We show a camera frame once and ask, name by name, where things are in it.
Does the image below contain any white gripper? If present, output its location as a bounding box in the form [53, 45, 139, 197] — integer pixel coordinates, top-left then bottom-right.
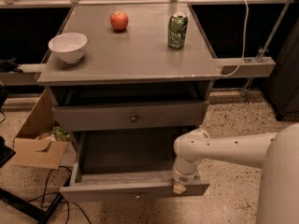
[173, 164, 197, 194]

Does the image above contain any grey drawer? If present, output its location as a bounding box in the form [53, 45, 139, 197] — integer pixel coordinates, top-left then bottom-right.
[59, 131, 211, 203]
[52, 101, 208, 132]

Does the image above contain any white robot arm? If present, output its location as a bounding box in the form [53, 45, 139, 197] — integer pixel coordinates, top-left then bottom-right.
[173, 123, 299, 224]

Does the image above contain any grey top drawer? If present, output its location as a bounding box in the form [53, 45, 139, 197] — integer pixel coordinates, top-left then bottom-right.
[52, 101, 208, 132]

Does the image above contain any grey drawer cabinet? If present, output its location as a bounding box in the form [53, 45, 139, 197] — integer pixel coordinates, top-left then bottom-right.
[36, 2, 221, 173]

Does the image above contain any black stand base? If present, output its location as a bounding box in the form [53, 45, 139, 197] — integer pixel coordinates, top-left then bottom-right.
[0, 189, 64, 224]

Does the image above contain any cardboard box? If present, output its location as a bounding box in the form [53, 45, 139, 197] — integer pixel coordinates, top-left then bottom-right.
[13, 91, 76, 169]

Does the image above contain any green soda can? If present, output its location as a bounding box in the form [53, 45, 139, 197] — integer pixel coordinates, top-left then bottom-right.
[168, 12, 188, 49]

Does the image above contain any white bowl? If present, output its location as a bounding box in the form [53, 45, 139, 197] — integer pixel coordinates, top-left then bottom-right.
[48, 33, 88, 63]

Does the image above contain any red apple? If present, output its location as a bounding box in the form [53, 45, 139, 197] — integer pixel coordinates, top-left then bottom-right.
[110, 11, 129, 31]

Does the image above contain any black object at left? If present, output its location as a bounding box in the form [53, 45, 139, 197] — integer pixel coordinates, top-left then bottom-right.
[0, 58, 22, 73]

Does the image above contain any black floor cable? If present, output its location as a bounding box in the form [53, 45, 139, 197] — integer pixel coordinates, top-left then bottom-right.
[27, 165, 93, 224]

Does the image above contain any white cable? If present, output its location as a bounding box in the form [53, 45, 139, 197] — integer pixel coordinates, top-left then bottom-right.
[220, 0, 249, 78]

